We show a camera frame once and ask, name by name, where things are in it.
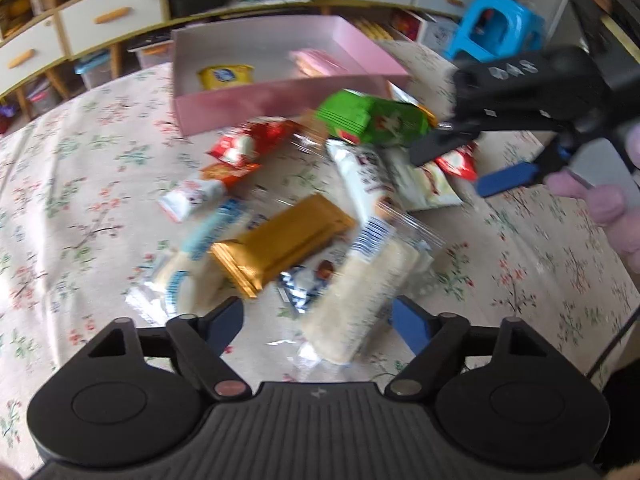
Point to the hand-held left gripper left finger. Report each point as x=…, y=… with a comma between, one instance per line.
x=226, y=321

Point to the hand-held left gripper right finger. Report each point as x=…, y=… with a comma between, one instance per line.
x=410, y=324

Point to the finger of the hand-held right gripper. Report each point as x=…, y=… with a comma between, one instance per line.
x=440, y=144
x=505, y=180

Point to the white yellow snack packet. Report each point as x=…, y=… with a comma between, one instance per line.
x=427, y=187

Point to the white bread packet blue print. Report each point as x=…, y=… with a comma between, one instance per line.
x=360, y=290
x=200, y=255

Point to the green snack packet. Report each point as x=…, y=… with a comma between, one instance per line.
x=380, y=117

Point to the white chocolate roll packet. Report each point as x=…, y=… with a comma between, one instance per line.
x=357, y=175

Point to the small blue silver packet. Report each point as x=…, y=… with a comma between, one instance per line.
x=307, y=287

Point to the gold bar packet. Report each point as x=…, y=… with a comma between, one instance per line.
x=280, y=245

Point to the pink wafer packet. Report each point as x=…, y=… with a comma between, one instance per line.
x=317, y=62

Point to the clear plastic storage bin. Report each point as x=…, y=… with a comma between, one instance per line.
x=270, y=100

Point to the red snack packet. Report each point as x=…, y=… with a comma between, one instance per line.
x=250, y=140
x=457, y=162

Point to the person's right hand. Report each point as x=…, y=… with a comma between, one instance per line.
x=610, y=205

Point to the blue plastic stool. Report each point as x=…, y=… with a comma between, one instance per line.
x=500, y=20

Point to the dark furniture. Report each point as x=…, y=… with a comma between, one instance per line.
x=605, y=10

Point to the white red carton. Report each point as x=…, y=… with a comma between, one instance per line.
x=407, y=27

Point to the small white snack packet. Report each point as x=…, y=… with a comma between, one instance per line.
x=192, y=199

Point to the yellow egg tray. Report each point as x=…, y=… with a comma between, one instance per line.
x=375, y=29

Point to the small orange snack packet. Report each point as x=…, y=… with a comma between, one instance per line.
x=230, y=172

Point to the floral cloth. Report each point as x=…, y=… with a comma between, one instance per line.
x=75, y=185

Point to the yellow snack cup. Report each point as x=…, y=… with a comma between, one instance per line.
x=227, y=76

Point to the blue lid storage bin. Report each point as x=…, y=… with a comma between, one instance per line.
x=92, y=67

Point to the wooden cabinet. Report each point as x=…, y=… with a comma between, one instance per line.
x=52, y=7

